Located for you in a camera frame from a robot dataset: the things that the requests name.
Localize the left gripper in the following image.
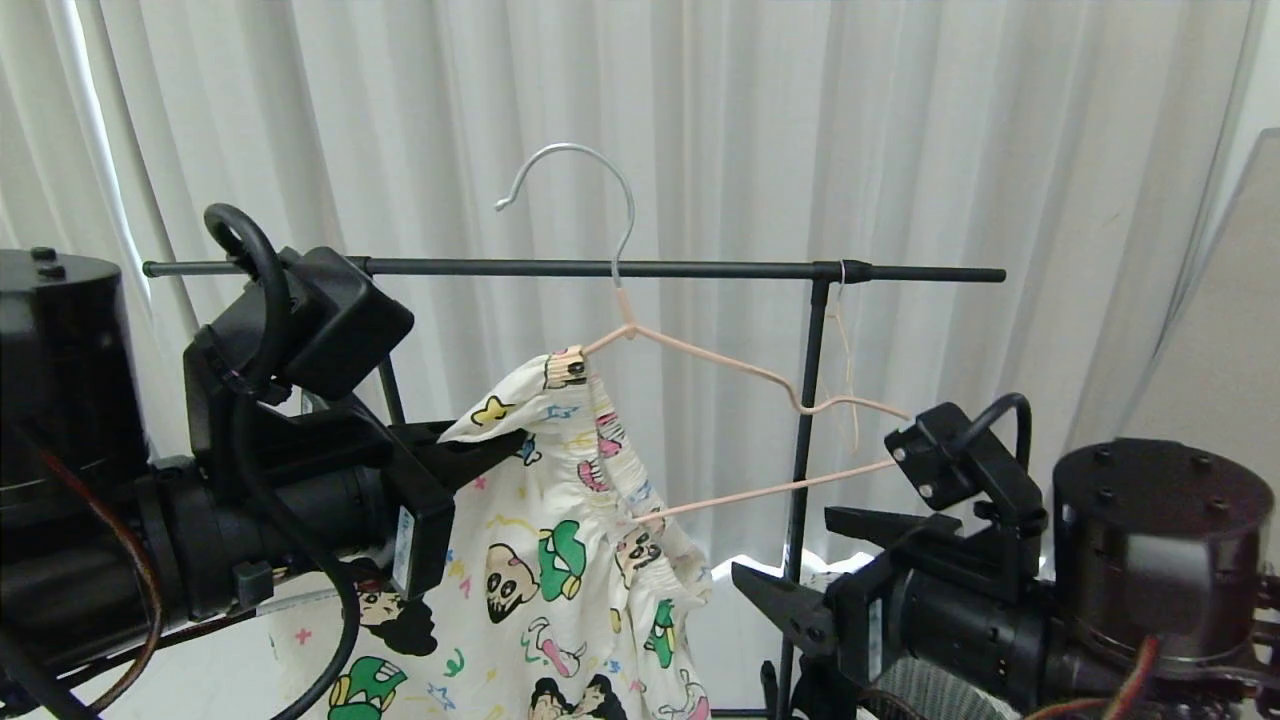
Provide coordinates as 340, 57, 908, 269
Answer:
138, 440, 457, 619

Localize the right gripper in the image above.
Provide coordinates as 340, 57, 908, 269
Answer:
732, 505, 1069, 709

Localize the cream printed garment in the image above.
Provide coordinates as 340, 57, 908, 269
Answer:
268, 345, 713, 720

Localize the pink clothes hanger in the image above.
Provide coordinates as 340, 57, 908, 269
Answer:
495, 142, 913, 526
830, 290, 863, 451

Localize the white laundry basket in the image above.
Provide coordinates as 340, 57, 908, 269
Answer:
855, 650, 1016, 720

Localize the black clothes rack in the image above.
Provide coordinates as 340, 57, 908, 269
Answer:
143, 257, 1007, 720

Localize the white curtain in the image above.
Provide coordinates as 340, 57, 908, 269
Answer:
0, 0, 1280, 711

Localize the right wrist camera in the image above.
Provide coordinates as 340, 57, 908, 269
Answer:
885, 402, 1049, 601

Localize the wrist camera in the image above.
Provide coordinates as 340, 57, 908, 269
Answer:
183, 245, 416, 471
885, 402, 1049, 601

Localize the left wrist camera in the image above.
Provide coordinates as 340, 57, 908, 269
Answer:
183, 245, 416, 471

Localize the black cable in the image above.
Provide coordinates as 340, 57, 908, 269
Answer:
203, 203, 363, 720
948, 392, 1034, 473

